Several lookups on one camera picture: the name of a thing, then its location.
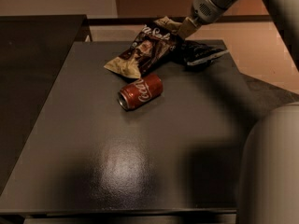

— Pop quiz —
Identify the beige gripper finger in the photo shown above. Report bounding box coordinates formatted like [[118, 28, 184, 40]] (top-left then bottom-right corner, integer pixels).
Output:
[[177, 17, 200, 39]]

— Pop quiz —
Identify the red Coca-Cola can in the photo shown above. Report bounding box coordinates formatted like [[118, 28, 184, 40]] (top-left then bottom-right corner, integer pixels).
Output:
[[118, 74, 164, 111]]

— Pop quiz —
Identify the brown chip bag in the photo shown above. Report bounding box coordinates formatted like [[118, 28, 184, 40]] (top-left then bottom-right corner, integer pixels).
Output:
[[105, 17, 181, 78]]

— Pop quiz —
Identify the blue chip bag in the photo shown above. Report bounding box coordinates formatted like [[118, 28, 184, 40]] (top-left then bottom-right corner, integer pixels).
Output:
[[172, 40, 228, 67]]

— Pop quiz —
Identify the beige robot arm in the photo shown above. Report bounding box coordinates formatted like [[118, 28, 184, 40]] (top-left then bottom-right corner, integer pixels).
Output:
[[181, 0, 299, 224]]

